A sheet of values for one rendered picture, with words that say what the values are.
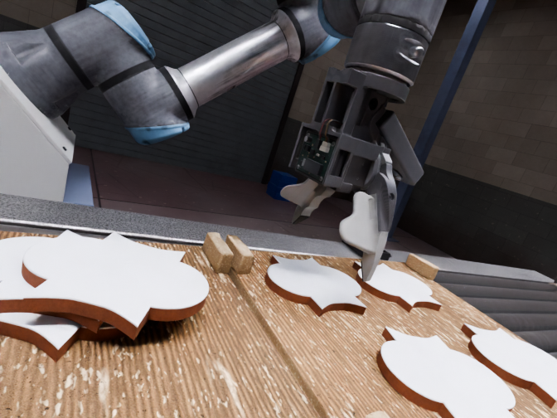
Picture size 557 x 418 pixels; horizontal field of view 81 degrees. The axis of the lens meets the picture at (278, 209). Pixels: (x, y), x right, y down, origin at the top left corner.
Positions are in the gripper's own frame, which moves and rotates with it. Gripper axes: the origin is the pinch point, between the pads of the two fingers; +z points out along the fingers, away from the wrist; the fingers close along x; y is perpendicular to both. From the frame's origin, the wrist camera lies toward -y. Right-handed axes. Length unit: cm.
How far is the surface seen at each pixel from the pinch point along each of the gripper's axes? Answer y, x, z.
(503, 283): -68, -5, 9
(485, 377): -8.8, 17.7, 4.4
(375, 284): -10.0, 1.2, 4.4
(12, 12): 104, -468, -34
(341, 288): -2.4, 2.1, 4.2
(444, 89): -380, -282, -116
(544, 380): -18.1, 19.8, 4.6
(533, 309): -61, 5, 9
